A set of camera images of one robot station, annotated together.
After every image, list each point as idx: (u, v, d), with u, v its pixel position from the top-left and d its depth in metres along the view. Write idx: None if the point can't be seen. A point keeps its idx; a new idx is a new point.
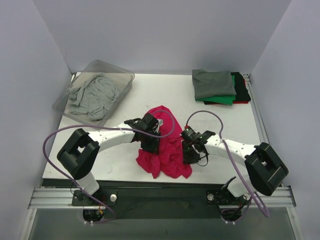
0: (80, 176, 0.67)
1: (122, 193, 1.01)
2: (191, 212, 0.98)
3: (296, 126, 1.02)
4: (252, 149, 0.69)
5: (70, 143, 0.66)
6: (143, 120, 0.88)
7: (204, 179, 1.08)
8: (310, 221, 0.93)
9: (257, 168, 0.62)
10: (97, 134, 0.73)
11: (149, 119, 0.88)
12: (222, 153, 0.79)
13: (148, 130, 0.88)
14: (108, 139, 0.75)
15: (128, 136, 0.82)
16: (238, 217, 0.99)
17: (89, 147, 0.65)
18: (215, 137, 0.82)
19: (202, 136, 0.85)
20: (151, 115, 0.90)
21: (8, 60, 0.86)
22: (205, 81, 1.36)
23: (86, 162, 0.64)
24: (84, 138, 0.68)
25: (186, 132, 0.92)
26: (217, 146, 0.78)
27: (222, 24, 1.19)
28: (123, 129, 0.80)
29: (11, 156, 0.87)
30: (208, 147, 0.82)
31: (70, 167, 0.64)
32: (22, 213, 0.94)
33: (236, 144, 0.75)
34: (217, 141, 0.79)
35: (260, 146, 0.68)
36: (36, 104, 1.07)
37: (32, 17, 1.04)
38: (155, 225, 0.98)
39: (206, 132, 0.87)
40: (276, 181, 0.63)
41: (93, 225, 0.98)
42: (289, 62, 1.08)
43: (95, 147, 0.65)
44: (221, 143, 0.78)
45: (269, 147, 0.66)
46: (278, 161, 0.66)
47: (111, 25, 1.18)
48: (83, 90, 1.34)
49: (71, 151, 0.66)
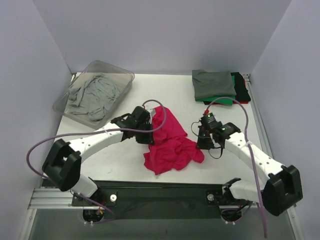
0: (68, 187, 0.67)
1: (122, 193, 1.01)
2: (191, 212, 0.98)
3: (296, 126, 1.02)
4: (277, 169, 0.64)
5: (52, 156, 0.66)
6: (132, 115, 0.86)
7: (204, 179, 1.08)
8: (311, 221, 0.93)
9: (277, 192, 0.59)
10: (79, 142, 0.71)
11: (138, 113, 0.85)
12: (241, 156, 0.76)
13: (139, 124, 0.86)
14: (92, 146, 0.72)
15: (115, 136, 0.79)
16: (238, 217, 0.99)
17: (69, 159, 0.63)
18: (240, 135, 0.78)
19: (225, 129, 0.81)
20: (140, 109, 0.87)
21: (8, 60, 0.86)
22: (204, 81, 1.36)
23: (69, 175, 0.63)
24: (65, 149, 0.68)
25: (207, 118, 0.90)
26: (239, 148, 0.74)
27: (221, 24, 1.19)
28: (108, 130, 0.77)
29: (11, 156, 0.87)
30: (228, 144, 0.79)
31: (55, 179, 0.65)
32: (21, 213, 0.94)
33: (262, 156, 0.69)
34: (241, 142, 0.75)
35: (288, 168, 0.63)
36: (35, 105, 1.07)
37: (32, 17, 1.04)
38: (155, 225, 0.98)
39: (230, 126, 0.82)
40: (288, 203, 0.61)
41: (93, 225, 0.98)
42: (290, 62, 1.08)
43: (76, 159, 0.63)
44: (245, 147, 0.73)
45: (297, 172, 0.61)
46: (298, 187, 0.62)
47: (111, 25, 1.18)
48: (83, 90, 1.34)
49: (54, 164, 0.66)
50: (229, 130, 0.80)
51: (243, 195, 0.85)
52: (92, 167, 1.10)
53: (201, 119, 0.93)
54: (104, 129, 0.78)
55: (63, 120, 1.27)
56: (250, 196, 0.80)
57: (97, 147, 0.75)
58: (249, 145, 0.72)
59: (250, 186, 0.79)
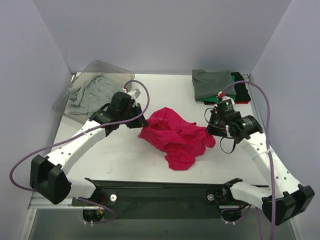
0: (62, 198, 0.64)
1: (122, 192, 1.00)
2: (192, 212, 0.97)
3: (296, 126, 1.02)
4: (293, 189, 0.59)
5: (35, 174, 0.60)
6: (112, 105, 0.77)
7: (205, 179, 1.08)
8: (310, 221, 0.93)
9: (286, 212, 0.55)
10: (58, 153, 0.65)
11: (117, 101, 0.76)
12: (255, 158, 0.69)
13: (123, 111, 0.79)
14: (73, 153, 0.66)
15: (97, 135, 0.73)
16: (238, 218, 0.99)
17: (52, 174, 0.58)
18: (261, 137, 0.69)
19: (246, 124, 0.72)
20: (120, 95, 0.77)
21: (8, 60, 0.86)
22: (204, 81, 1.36)
23: (57, 188, 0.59)
24: (46, 165, 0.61)
25: (225, 106, 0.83)
26: (258, 153, 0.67)
27: (222, 24, 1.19)
28: (87, 131, 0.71)
29: (11, 156, 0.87)
30: (244, 143, 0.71)
31: (47, 195, 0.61)
32: (22, 212, 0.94)
33: (280, 168, 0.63)
34: (261, 146, 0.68)
35: (305, 190, 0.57)
36: (35, 105, 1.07)
37: (32, 17, 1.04)
38: (155, 225, 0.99)
39: (252, 121, 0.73)
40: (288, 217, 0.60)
41: (93, 225, 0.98)
42: (290, 62, 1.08)
43: (59, 173, 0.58)
44: (265, 154, 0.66)
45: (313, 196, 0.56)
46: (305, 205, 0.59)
47: (111, 25, 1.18)
48: (83, 90, 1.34)
49: (39, 181, 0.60)
50: (249, 127, 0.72)
51: (243, 198, 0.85)
52: (92, 167, 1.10)
53: (217, 105, 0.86)
54: (84, 130, 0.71)
55: (62, 119, 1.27)
56: (249, 200, 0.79)
57: (80, 151, 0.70)
58: (270, 153, 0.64)
59: (252, 190, 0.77)
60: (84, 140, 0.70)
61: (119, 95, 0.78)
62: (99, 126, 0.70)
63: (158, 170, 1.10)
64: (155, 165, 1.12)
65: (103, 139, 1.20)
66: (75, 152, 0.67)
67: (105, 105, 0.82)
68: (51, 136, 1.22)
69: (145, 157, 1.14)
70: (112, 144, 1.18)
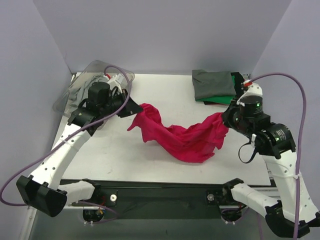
0: (61, 207, 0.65)
1: (122, 193, 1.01)
2: (192, 212, 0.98)
3: (296, 126, 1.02)
4: (310, 217, 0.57)
5: (25, 194, 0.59)
6: (90, 100, 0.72)
7: (207, 180, 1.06)
8: None
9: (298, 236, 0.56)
10: (42, 170, 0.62)
11: (94, 95, 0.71)
12: (276, 175, 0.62)
13: (104, 103, 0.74)
14: (58, 167, 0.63)
15: (79, 141, 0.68)
16: (238, 218, 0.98)
17: (41, 194, 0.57)
18: (289, 156, 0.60)
19: (279, 139, 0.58)
20: (93, 89, 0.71)
21: (8, 60, 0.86)
22: (204, 81, 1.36)
23: (51, 204, 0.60)
24: (33, 186, 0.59)
25: (254, 108, 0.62)
26: (283, 175, 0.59)
27: (222, 24, 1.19)
28: (67, 139, 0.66)
29: (12, 156, 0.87)
30: (269, 157, 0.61)
31: (43, 210, 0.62)
32: (21, 212, 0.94)
33: (303, 194, 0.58)
34: (289, 168, 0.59)
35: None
36: (36, 105, 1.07)
37: (32, 16, 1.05)
38: (155, 225, 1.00)
39: (285, 134, 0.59)
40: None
41: (94, 225, 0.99)
42: (289, 63, 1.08)
43: (46, 193, 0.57)
44: (292, 178, 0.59)
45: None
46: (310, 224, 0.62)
47: (111, 25, 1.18)
48: (83, 90, 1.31)
49: (31, 200, 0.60)
50: (280, 139, 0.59)
51: (243, 201, 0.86)
52: (92, 167, 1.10)
53: (243, 104, 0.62)
54: (63, 139, 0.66)
55: (62, 119, 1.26)
56: (250, 204, 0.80)
57: (66, 161, 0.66)
58: (299, 179, 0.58)
59: (254, 195, 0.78)
60: (66, 151, 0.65)
61: (95, 87, 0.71)
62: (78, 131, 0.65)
63: (158, 171, 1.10)
64: (155, 165, 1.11)
65: (103, 139, 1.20)
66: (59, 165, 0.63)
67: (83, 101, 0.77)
68: (51, 136, 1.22)
69: (145, 157, 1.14)
70: (112, 144, 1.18)
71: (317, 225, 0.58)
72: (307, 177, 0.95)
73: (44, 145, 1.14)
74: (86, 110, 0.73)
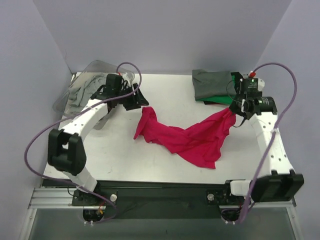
0: (81, 166, 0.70)
1: (122, 192, 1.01)
2: (192, 212, 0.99)
3: (296, 126, 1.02)
4: (284, 172, 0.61)
5: (52, 147, 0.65)
6: (108, 85, 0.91)
7: (205, 180, 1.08)
8: (311, 221, 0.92)
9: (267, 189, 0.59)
10: (72, 125, 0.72)
11: (112, 81, 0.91)
12: (259, 136, 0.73)
13: (117, 90, 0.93)
14: (85, 125, 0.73)
15: (100, 111, 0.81)
16: (238, 217, 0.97)
17: (72, 141, 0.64)
18: (271, 118, 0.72)
19: (262, 102, 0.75)
20: (113, 76, 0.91)
21: (8, 60, 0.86)
22: (204, 81, 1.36)
23: (77, 156, 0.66)
24: (62, 136, 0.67)
25: (249, 82, 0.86)
26: (262, 130, 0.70)
27: (222, 24, 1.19)
28: (93, 107, 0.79)
29: (12, 156, 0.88)
30: (254, 119, 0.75)
31: (65, 167, 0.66)
32: (22, 212, 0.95)
33: (278, 149, 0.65)
34: (266, 124, 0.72)
35: (295, 175, 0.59)
36: (36, 105, 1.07)
37: (32, 16, 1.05)
38: (155, 225, 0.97)
39: (269, 100, 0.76)
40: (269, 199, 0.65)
41: (93, 225, 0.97)
42: (290, 62, 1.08)
43: (78, 139, 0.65)
44: (269, 133, 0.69)
45: (300, 184, 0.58)
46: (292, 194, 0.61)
47: (111, 25, 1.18)
48: (83, 90, 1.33)
49: (57, 153, 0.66)
50: (264, 105, 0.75)
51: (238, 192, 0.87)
52: (92, 167, 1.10)
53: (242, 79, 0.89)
54: (89, 107, 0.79)
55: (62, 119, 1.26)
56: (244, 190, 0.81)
57: (89, 124, 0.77)
58: (275, 133, 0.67)
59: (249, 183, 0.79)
60: (91, 115, 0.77)
61: (112, 76, 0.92)
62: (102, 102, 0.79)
63: (158, 170, 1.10)
64: (155, 165, 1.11)
65: (103, 139, 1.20)
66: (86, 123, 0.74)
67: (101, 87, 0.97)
68: None
69: (145, 157, 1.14)
70: (112, 144, 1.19)
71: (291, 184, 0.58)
72: (307, 177, 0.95)
73: (44, 145, 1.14)
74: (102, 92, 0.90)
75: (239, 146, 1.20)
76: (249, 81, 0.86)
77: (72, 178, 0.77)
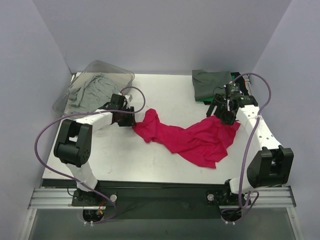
0: (85, 159, 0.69)
1: (121, 193, 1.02)
2: (191, 212, 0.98)
3: (296, 126, 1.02)
4: (273, 147, 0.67)
5: (63, 134, 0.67)
6: (112, 102, 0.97)
7: (205, 179, 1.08)
8: (311, 221, 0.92)
9: (263, 164, 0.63)
10: (83, 119, 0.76)
11: (116, 99, 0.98)
12: (246, 126, 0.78)
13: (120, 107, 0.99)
14: (95, 121, 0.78)
15: (107, 117, 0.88)
16: (238, 218, 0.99)
17: (84, 128, 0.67)
18: (253, 108, 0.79)
19: (243, 99, 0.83)
20: (117, 95, 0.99)
21: (8, 60, 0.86)
22: (204, 81, 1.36)
23: (85, 143, 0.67)
24: (73, 125, 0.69)
25: (231, 86, 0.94)
26: (248, 118, 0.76)
27: (221, 24, 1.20)
28: (102, 112, 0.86)
29: (11, 156, 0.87)
30: (240, 113, 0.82)
31: (70, 156, 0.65)
32: (21, 212, 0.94)
33: (264, 131, 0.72)
34: (252, 114, 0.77)
35: (284, 149, 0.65)
36: (36, 105, 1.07)
37: (32, 16, 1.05)
38: (155, 225, 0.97)
39: (249, 98, 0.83)
40: (268, 182, 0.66)
41: (93, 225, 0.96)
42: (289, 63, 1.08)
43: (89, 127, 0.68)
44: (254, 119, 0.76)
45: (291, 155, 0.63)
46: (285, 170, 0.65)
47: (111, 25, 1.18)
48: (83, 90, 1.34)
49: (66, 141, 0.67)
50: (245, 102, 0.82)
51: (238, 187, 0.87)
52: (92, 167, 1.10)
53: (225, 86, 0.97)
54: (98, 111, 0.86)
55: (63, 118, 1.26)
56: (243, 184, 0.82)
57: (97, 123, 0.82)
58: (258, 119, 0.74)
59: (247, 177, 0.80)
60: (100, 116, 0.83)
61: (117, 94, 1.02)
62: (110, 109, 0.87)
63: (158, 171, 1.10)
64: (155, 165, 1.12)
65: (103, 139, 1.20)
66: (96, 120, 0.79)
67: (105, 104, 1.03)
68: (52, 136, 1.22)
69: (145, 157, 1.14)
70: (112, 144, 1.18)
71: (282, 154, 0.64)
72: (306, 178, 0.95)
73: (44, 145, 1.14)
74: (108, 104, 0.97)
75: (239, 146, 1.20)
76: (231, 86, 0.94)
77: (76, 175, 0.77)
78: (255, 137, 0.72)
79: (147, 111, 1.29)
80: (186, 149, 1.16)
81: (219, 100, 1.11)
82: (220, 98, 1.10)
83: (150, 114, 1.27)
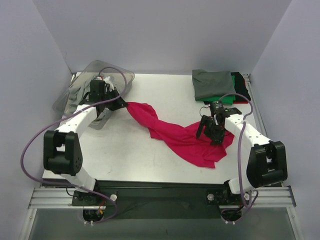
0: (78, 166, 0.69)
1: (122, 193, 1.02)
2: (191, 212, 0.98)
3: (296, 126, 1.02)
4: (264, 142, 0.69)
5: (48, 148, 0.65)
6: (93, 91, 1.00)
7: (205, 179, 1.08)
8: (311, 221, 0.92)
9: (259, 160, 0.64)
10: (66, 125, 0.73)
11: (96, 87, 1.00)
12: (236, 133, 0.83)
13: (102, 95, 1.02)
14: (79, 125, 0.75)
15: (91, 113, 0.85)
16: (238, 217, 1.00)
17: (68, 139, 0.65)
18: (239, 115, 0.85)
19: (228, 111, 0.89)
20: (96, 82, 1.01)
21: (7, 60, 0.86)
22: (204, 81, 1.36)
23: (74, 153, 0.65)
24: (57, 136, 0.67)
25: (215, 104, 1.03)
26: (235, 125, 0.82)
27: (221, 24, 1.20)
28: (84, 109, 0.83)
29: (11, 156, 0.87)
30: (227, 122, 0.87)
31: (63, 168, 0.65)
32: (21, 213, 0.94)
33: (253, 132, 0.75)
34: (238, 120, 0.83)
35: (275, 143, 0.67)
36: (36, 104, 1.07)
37: (32, 16, 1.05)
38: (155, 226, 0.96)
39: (233, 108, 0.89)
40: (268, 180, 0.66)
41: (93, 225, 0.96)
42: (289, 63, 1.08)
43: (74, 136, 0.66)
44: (241, 124, 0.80)
45: (283, 148, 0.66)
46: (282, 164, 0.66)
47: (111, 24, 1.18)
48: (83, 90, 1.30)
49: (54, 155, 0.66)
50: (230, 113, 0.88)
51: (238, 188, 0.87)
52: (91, 166, 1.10)
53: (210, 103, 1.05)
54: (80, 109, 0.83)
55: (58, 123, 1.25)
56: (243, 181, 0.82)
57: (82, 124, 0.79)
58: (244, 123, 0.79)
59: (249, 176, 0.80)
60: (83, 116, 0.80)
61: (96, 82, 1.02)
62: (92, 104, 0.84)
63: (159, 170, 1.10)
64: (155, 164, 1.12)
65: (103, 139, 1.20)
66: (80, 123, 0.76)
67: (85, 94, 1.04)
68: None
69: (145, 157, 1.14)
70: (112, 144, 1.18)
71: (275, 148, 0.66)
72: (307, 178, 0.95)
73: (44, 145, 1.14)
74: (89, 98, 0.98)
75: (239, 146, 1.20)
76: (216, 103, 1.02)
77: (72, 180, 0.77)
78: (245, 137, 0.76)
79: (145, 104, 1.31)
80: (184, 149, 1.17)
81: (207, 119, 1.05)
82: (207, 118, 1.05)
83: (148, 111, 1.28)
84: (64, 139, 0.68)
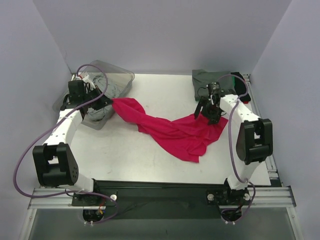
0: (75, 174, 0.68)
1: (122, 193, 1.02)
2: (191, 212, 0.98)
3: (297, 126, 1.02)
4: (254, 119, 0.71)
5: (40, 164, 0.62)
6: (73, 93, 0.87)
7: (205, 179, 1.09)
8: (312, 222, 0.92)
9: (247, 135, 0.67)
10: (53, 136, 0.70)
11: (76, 89, 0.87)
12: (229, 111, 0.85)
13: (84, 96, 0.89)
14: (67, 133, 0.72)
15: (76, 117, 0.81)
16: (238, 217, 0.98)
17: (60, 150, 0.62)
18: (234, 96, 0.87)
19: (224, 91, 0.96)
20: (75, 82, 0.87)
21: (7, 60, 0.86)
22: (204, 81, 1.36)
23: (69, 163, 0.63)
24: (47, 151, 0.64)
25: (213, 84, 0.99)
26: (229, 104, 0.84)
27: (221, 24, 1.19)
28: (67, 115, 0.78)
29: (11, 156, 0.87)
30: (223, 102, 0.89)
31: (60, 180, 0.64)
32: (21, 213, 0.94)
33: (245, 109, 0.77)
34: (232, 100, 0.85)
35: (264, 120, 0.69)
36: (36, 104, 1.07)
37: (31, 16, 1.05)
38: (155, 226, 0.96)
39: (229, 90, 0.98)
40: (255, 154, 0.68)
41: (93, 225, 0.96)
42: (289, 63, 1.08)
43: (65, 146, 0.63)
44: (234, 103, 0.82)
45: (270, 125, 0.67)
46: (269, 139, 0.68)
47: (111, 24, 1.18)
48: None
49: (48, 168, 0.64)
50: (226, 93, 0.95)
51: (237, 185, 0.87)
52: (87, 165, 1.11)
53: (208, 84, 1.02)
54: (64, 116, 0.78)
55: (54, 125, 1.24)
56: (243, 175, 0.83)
57: (70, 131, 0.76)
58: (238, 102, 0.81)
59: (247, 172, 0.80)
60: (70, 121, 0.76)
61: (73, 83, 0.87)
62: (75, 108, 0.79)
63: (159, 170, 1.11)
64: (155, 165, 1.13)
65: (104, 139, 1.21)
66: (67, 131, 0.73)
67: (66, 98, 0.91)
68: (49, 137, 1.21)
69: (145, 157, 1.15)
70: (112, 144, 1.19)
71: (262, 124, 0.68)
72: (307, 178, 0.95)
73: None
74: (70, 101, 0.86)
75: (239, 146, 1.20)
76: (213, 83, 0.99)
77: (70, 187, 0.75)
78: (237, 114, 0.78)
79: (128, 98, 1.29)
80: (172, 144, 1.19)
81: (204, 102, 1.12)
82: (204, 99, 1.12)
83: (134, 103, 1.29)
84: (55, 151, 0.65)
